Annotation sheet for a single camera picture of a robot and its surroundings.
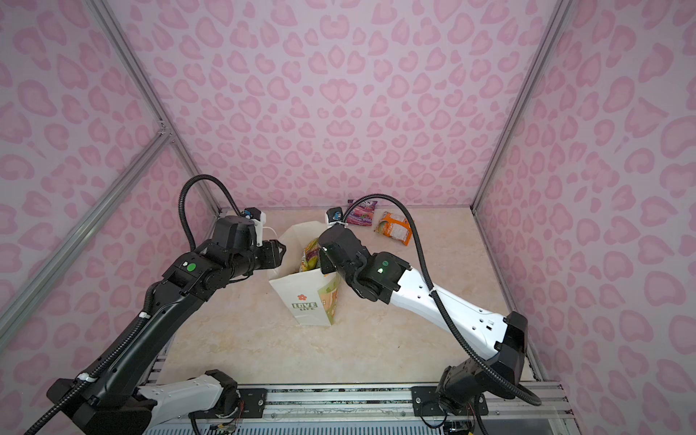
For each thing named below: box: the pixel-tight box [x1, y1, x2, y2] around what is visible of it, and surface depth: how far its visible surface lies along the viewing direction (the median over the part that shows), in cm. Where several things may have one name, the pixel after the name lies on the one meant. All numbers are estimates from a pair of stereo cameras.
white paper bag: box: [268, 221, 342, 327], surface depth 78 cm
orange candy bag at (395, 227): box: [373, 211, 413, 247], surface depth 112 cm
